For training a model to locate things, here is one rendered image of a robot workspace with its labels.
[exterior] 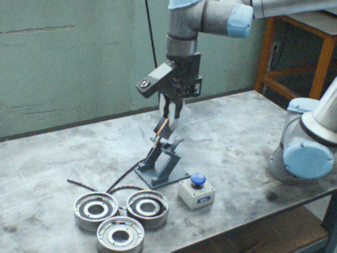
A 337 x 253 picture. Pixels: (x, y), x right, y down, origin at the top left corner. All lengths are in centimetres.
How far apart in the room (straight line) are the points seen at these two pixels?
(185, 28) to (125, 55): 177
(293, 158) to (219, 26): 36
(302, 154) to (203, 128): 49
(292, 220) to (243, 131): 35
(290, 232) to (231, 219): 43
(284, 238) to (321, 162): 46
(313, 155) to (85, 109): 195
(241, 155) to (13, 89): 159
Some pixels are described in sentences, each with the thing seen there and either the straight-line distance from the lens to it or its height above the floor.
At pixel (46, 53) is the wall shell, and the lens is 259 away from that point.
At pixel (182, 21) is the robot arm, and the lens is 102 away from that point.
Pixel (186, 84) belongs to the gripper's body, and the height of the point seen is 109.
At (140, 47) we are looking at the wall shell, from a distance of 281.
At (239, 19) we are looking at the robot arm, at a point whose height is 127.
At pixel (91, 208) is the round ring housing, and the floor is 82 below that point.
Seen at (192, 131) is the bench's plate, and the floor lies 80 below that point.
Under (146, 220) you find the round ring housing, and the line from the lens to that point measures 105.
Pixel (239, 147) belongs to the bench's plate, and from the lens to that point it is 141.
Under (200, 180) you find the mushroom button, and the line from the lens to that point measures 112.
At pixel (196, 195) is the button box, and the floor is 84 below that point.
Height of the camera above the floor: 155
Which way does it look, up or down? 31 degrees down
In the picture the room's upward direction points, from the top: 5 degrees clockwise
